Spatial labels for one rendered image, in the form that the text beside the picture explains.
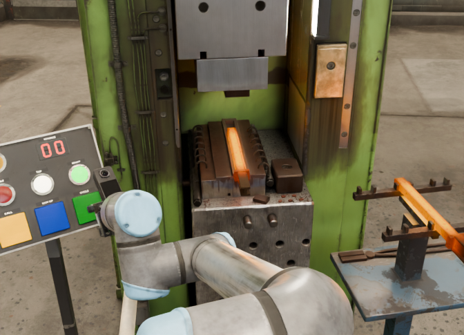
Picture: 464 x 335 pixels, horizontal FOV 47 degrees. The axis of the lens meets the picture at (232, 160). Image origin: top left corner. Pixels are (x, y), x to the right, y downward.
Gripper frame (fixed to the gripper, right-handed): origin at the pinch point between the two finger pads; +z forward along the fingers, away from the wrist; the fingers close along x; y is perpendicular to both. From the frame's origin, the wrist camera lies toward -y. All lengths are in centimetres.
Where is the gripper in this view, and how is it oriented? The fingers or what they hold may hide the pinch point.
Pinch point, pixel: (99, 204)
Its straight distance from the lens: 143.2
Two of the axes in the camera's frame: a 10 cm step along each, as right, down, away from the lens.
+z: -4.3, 0.8, 9.0
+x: 8.6, -2.5, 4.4
